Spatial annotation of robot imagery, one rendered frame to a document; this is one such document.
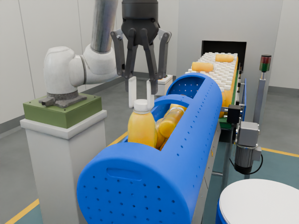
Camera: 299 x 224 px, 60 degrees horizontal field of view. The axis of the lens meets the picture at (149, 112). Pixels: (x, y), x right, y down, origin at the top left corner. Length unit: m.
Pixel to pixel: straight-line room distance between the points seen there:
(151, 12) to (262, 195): 0.58
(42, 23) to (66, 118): 3.08
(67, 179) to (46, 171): 0.14
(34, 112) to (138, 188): 0.94
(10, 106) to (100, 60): 2.76
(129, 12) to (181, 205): 0.40
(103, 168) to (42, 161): 0.94
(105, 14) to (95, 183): 0.80
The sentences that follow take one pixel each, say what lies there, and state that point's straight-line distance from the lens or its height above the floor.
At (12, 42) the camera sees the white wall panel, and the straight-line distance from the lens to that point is 3.93.
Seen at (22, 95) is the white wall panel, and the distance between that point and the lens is 4.06.
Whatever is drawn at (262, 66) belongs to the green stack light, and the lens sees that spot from 1.86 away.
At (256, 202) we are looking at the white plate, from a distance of 0.80.
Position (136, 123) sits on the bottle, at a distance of 0.60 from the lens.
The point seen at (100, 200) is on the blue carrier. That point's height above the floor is 1.10.
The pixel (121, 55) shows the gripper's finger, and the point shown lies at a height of 1.43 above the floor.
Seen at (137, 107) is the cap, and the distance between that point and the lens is 0.60.
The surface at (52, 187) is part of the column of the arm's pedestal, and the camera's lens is 1.57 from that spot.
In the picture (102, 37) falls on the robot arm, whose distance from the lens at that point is 1.28.
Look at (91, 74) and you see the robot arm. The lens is 1.36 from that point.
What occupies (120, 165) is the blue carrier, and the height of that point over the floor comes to 1.21.
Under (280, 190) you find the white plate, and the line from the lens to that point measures 0.87.
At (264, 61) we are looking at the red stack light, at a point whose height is 1.23.
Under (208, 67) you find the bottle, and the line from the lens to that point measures 2.05.
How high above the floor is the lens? 1.52
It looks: 21 degrees down
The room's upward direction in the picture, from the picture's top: straight up
